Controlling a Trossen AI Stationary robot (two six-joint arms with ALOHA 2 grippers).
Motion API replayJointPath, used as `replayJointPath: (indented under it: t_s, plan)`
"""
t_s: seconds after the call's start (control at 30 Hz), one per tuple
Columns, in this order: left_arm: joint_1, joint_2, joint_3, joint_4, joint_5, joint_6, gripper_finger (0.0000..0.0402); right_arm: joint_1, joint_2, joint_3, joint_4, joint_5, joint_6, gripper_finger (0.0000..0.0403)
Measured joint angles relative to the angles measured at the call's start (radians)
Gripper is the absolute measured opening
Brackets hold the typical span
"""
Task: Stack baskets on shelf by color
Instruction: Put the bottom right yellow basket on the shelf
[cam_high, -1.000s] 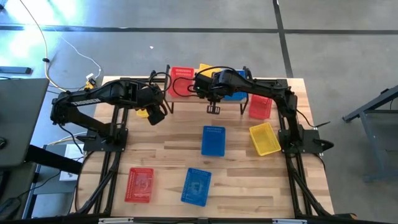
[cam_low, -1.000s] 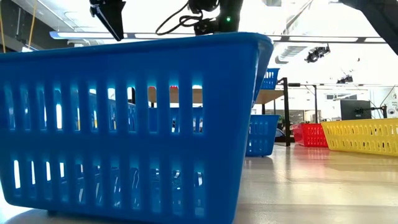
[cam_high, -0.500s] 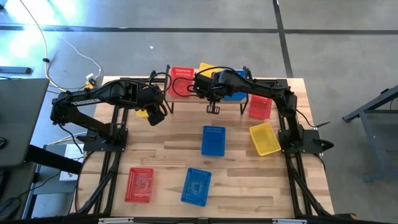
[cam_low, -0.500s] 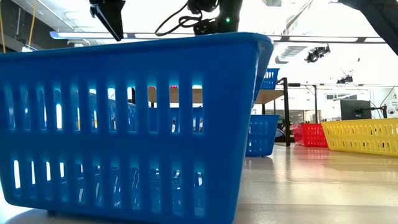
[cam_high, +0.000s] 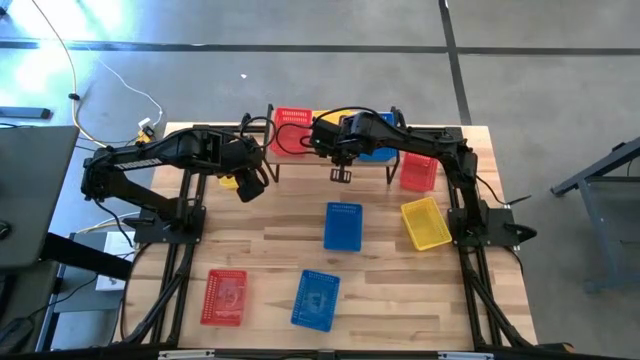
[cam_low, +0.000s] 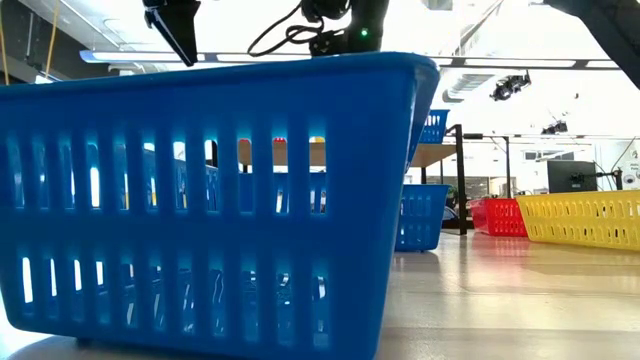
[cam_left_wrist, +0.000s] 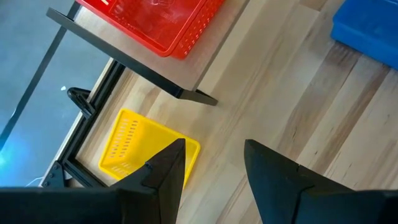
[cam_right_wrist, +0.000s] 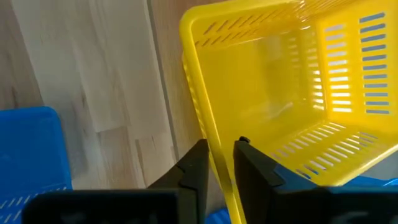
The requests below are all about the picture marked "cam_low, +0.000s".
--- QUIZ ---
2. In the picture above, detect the blue slotted plastic basket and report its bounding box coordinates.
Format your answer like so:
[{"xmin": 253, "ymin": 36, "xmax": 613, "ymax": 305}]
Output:
[
  {"xmin": 393, "ymin": 183, "xmax": 452, "ymax": 253},
  {"xmin": 417, "ymin": 108, "xmax": 451, "ymax": 145},
  {"xmin": 0, "ymin": 51, "xmax": 442, "ymax": 360}
]

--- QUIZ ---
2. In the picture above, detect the wooden shelf with black legs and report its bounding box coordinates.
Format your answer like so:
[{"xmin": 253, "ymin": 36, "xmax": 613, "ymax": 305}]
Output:
[{"xmin": 204, "ymin": 123, "xmax": 469, "ymax": 236}]

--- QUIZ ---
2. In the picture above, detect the black ceiling-mounted device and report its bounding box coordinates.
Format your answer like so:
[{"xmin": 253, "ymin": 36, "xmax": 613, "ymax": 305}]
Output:
[
  {"xmin": 540, "ymin": 119, "xmax": 570, "ymax": 136},
  {"xmin": 488, "ymin": 70, "xmax": 533, "ymax": 103}
]

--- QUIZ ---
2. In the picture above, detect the black computer monitor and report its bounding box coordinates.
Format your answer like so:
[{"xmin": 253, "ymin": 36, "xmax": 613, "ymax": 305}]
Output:
[{"xmin": 546, "ymin": 159, "xmax": 599, "ymax": 195}]

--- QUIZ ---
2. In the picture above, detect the black camera cable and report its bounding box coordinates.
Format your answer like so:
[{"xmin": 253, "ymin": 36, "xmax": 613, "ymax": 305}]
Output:
[{"xmin": 247, "ymin": 0, "xmax": 331, "ymax": 58}]

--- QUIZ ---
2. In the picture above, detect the yellow cable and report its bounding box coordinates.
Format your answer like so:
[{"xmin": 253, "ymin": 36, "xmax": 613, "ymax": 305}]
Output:
[{"xmin": 0, "ymin": 0, "xmax": 60, "ymax": 86}]

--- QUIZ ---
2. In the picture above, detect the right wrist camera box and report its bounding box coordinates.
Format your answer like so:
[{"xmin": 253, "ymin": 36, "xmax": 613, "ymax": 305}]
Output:
[{"xmin": 308, "ymin": 28, "xmax": 352, "ymax": 58}]

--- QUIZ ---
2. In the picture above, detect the black background rig frame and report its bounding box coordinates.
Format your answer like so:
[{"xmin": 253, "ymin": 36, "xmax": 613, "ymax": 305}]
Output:
[{"xmin": 462, "ymin": 132, "xmax": 640, "ymax": 201}]

